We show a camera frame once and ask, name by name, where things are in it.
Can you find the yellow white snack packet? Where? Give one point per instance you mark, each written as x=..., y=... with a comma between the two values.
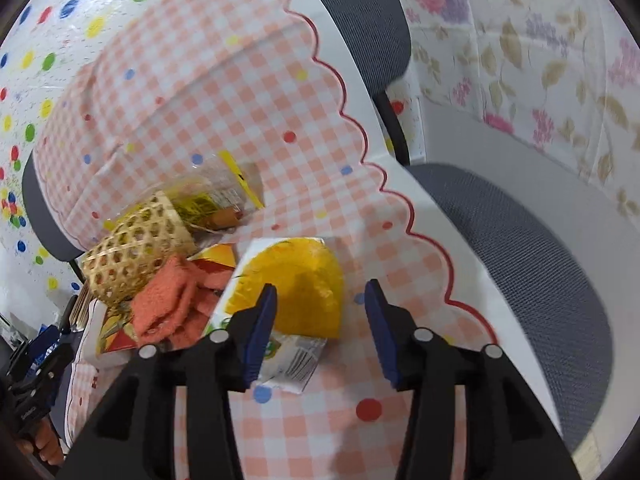
x=305, y=285

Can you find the floral printed sheet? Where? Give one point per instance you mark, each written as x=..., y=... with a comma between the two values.
x=550, y=60

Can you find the orange towel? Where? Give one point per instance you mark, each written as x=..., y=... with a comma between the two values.
x=165, y=305

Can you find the person's left hand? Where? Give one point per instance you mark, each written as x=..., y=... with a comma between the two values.
x=47, y=442

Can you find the woven bamboo basket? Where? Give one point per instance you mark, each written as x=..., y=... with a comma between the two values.
x=130, y=250

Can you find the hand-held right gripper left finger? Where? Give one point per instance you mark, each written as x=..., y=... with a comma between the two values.
x=262, y=330

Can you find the clear wrapper with yellow print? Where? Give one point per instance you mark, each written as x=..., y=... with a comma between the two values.
x=220, y=185

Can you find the red yellow snack packet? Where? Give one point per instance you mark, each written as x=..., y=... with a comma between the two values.
x=215, y=256

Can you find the wooden slat tray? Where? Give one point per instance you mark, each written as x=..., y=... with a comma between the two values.
x=81, y=305

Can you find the grey mesh office chair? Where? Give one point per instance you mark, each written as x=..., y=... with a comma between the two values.
x=525, y=285

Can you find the polka dot plastic sheet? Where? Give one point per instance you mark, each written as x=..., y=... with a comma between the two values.
x=60, y=25

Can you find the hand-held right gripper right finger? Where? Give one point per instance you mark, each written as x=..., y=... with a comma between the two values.
x=380, y=330

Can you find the colourful printed packet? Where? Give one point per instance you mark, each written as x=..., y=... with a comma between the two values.
x=112, y=332

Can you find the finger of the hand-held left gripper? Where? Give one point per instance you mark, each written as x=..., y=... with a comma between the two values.
x=55, y=360
x=66, y=315

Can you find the pink checked cloth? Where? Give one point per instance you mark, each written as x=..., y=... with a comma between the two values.
x=225, y=85

